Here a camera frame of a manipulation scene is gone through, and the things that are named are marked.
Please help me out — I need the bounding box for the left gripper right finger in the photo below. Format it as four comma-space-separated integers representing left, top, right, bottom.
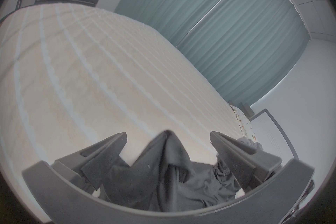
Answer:
209, 131, 282, 190

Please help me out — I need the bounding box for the pile of clothes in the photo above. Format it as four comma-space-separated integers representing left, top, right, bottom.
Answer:
101, 130, 264, 212

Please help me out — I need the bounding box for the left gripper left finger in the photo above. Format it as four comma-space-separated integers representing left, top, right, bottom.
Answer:
52, 132, 128, 191

